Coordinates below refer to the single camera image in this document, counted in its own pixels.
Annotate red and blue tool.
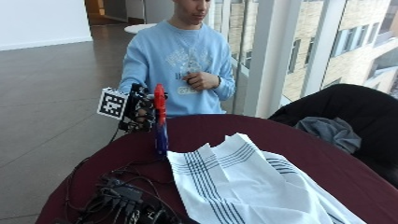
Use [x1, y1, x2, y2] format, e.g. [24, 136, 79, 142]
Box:
[153, 83, 170, 157]

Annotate white marker cube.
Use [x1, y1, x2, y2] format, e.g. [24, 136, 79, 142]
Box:
[95, 87, 130, 120]

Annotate the person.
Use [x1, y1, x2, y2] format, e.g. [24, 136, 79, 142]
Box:
[117, 0, 237, 118]

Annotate white window pillar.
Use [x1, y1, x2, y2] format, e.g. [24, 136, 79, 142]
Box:
[242, 0, 303, 119]

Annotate white round table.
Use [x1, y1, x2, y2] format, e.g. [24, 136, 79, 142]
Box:
[123, 22, 159, 35]

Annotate white striped cloth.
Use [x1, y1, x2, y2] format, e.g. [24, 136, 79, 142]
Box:
[165, 133, 368, 224]

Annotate grey cloth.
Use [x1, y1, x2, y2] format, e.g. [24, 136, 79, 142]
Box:
[294, 116, 363, 154]

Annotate beige building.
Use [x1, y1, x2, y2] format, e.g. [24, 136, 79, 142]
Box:
[215, 0, 398, 102]

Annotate black armchair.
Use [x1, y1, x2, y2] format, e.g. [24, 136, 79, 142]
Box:
[267, 83, 398, 189]

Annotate dark red tablecloth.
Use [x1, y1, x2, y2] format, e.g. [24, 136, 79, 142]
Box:
[34, 113, 398, 224]

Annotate black cable hub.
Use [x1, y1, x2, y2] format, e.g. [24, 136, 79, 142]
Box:
[98, 176, 143, 208]

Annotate bundle of black cables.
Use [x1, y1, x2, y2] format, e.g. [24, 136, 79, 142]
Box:
[50, 125, 197, 224]

